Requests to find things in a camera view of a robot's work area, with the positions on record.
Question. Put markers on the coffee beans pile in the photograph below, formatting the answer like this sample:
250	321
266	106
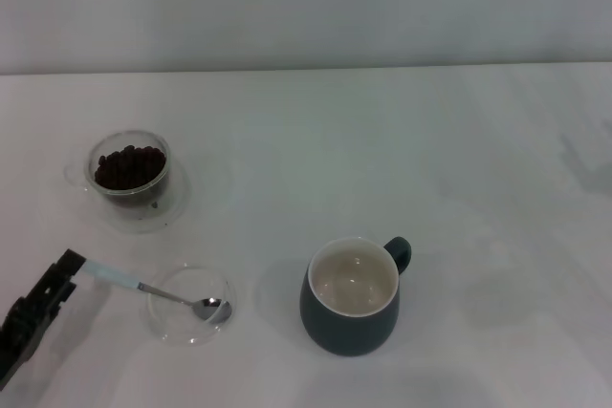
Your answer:
129	166

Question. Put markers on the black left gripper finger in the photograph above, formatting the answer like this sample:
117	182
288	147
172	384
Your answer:
43	293
43	327

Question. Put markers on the small clear glass dish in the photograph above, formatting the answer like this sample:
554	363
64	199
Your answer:
191	284

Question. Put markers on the dark grey ceramic mug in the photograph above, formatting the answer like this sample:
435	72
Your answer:
349	331

